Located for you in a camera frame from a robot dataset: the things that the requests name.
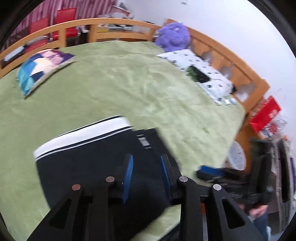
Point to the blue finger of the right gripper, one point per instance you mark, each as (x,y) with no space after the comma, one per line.
(207,173)

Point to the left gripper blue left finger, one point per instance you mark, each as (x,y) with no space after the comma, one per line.
(123,175)

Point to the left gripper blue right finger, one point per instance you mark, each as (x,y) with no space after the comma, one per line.
(170,176)

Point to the black pants with white stripe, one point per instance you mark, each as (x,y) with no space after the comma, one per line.
(89,154)

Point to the red box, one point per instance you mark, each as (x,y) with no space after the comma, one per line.
(265,114)

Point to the green bed blanket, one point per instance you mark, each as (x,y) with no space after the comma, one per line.
(106,79)

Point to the white black-flower pillow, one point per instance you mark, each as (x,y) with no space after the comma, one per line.
(216,85)

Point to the dark green folded cloth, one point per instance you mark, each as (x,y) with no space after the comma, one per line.
(197,75)

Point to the purple plush monster toy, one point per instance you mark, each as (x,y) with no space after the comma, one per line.
(173,37)

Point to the geometric blue patterned cushion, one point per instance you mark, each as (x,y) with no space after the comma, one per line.
(39,67)

